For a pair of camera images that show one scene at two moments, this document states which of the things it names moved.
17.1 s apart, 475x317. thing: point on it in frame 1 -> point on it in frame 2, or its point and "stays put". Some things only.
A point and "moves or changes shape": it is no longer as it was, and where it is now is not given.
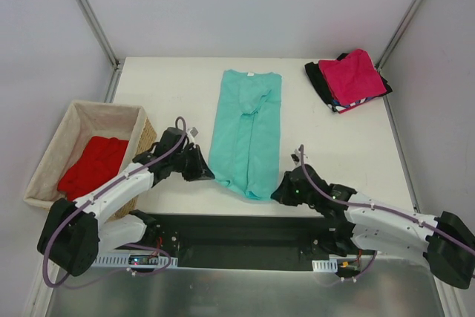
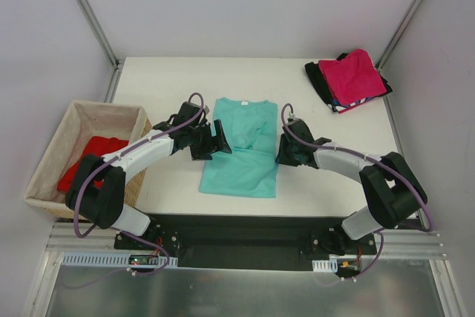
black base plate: x=243 y=240 stays put
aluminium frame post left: x=89 y=12 stays put
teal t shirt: x=243 y=154 moves or changes shape
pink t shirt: x=353 y=78 stays put
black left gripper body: x=194 y=165 -> x=209 y=142
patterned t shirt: x=341 y=108 stays put
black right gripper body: x=286 y=191 -> x=289 y=152
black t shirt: x=318 y=78 stays put
